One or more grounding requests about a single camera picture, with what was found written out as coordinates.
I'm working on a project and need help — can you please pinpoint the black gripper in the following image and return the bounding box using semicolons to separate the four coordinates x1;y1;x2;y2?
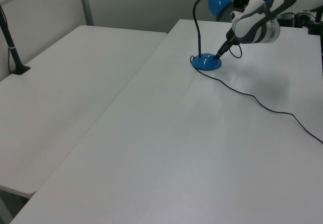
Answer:
215;28;240;59

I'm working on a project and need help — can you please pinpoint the blue gooseneck desk lamp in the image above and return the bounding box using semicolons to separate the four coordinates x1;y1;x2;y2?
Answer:
189;0;233;71

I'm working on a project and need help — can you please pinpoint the dark grey electronics box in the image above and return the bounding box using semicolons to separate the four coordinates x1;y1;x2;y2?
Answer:
277;12;296;27

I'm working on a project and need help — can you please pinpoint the black round-topped device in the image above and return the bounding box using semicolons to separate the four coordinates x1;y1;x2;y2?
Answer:
295;10;314;28

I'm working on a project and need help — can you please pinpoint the white side table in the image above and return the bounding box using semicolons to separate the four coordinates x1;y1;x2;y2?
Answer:
0;25;169;199

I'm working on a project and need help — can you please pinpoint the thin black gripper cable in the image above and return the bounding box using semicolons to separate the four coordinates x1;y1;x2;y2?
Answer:
229;43;244;59

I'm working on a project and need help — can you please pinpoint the black lamp power cord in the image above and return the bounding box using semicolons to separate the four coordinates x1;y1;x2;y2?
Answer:
189;54;323;144

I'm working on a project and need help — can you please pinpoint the black clamped camera stand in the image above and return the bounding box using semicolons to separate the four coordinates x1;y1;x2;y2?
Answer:
306;4;323;36

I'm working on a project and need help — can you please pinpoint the black camera pole with base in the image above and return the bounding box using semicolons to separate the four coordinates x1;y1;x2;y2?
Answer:
0;4;31;76

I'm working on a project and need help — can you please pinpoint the thin cable on camera pole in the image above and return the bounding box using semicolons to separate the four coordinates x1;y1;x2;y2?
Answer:
7;48;14;74

